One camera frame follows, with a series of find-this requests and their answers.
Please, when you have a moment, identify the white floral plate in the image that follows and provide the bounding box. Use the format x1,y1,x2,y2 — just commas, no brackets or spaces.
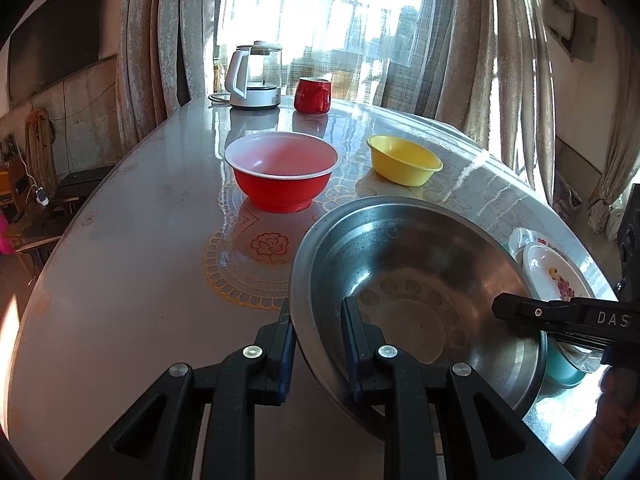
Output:
522,243,593,301

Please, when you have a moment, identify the red plastic bowl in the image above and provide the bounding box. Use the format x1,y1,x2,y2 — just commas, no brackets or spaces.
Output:
224,131,340,214

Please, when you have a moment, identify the turquoise plastic plate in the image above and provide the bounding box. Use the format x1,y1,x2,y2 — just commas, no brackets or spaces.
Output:
501,242,601,389

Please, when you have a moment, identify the beige curtain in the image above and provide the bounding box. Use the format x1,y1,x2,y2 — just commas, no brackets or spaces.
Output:
116,0,220,152
588,22,639,233
436,0,556,203

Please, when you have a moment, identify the large white double-happiness plate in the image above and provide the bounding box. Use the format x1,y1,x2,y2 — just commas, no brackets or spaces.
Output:
506,228,548,260

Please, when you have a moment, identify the beige curtain right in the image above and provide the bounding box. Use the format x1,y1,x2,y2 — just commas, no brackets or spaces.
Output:
588,22,639,233

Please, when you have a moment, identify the yellow plastic bowl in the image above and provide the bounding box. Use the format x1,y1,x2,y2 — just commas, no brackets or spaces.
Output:
367,134,442,188

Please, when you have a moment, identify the wall electrical box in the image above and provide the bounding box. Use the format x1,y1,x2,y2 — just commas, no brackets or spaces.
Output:
544,0,598,63

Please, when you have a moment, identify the dark wall television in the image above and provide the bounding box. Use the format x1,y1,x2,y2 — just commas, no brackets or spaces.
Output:
8,0,102,107

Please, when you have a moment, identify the beige curtain centre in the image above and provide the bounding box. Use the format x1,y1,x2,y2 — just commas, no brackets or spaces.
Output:
436,0,556,203

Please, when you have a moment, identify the white glass electric kettle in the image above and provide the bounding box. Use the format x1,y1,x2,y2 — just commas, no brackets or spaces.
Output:
208,40,282,110

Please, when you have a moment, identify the beige curtain left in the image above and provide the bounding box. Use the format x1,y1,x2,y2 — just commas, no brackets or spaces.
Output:
116,0,220,152

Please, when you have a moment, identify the stainless steel bowl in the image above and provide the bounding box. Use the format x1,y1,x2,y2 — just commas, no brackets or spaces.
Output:
288,196,547,432

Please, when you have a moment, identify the red mug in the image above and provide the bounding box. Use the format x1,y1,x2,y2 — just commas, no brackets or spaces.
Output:
294,77,332,115

